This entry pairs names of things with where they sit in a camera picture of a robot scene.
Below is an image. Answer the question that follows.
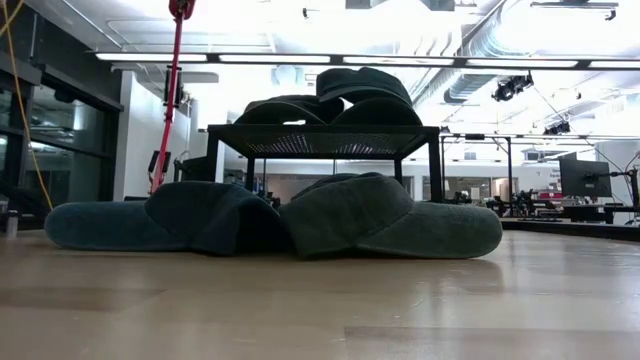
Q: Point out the black perforated metal shelf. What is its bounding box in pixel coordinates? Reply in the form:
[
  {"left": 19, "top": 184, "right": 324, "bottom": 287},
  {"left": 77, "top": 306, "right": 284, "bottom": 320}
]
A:
[{"left": 206, "top": 123, "right": 445, "bottom": 204}]

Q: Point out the black computer monitor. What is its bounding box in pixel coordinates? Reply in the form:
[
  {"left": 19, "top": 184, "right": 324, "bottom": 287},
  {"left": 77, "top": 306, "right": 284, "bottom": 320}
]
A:
[
  {"left": 558, "top": 158, "right": 613, "bottom": 199},
  {"left": 172, "top": 154, "right": 210, "bottom": 184}
]

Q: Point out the long linear ceiling light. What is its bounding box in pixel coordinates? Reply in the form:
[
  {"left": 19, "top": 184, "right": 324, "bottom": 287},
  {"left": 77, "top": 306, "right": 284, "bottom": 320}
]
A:
[{"left": 94, "top": 51, "right": 640, "bottom": 71}]

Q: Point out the black ceiling spotlight cluster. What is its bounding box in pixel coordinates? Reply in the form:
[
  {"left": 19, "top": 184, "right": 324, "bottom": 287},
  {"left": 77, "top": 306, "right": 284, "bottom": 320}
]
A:
[{"left": 491, "top": 71, "right": 535, "bottom": 103}]

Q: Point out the red pole stand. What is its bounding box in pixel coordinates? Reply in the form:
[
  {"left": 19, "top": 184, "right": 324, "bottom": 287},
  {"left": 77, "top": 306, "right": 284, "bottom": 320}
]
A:
[{"left": 147, "top": 0, "right": 197, "bottom": 196}]

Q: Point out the small black ceiling spotlight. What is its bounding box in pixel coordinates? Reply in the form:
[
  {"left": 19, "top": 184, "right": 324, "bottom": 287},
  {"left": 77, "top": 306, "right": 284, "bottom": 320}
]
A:
[{"left": 543, "top": 121, "right": 572, "bottom": 137}]

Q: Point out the small grey cylinder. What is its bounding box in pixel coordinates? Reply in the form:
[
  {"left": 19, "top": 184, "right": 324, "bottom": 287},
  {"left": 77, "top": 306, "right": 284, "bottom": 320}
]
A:
[{"left": 4, "top": 209, "right": 20, "bottom": 239}]

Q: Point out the black background frame stand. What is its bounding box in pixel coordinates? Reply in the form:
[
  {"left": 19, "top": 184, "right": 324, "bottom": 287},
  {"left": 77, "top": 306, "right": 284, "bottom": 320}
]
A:
[{"left": 439, "top": 132, "right": 515, "bottom": 202}]

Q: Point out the yellow hanging cable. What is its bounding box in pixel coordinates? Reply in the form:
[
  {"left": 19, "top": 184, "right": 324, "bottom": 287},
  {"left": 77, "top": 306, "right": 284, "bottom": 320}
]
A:
[{"left": 0, "top": 0, "right": 55, "bottom": 211}]

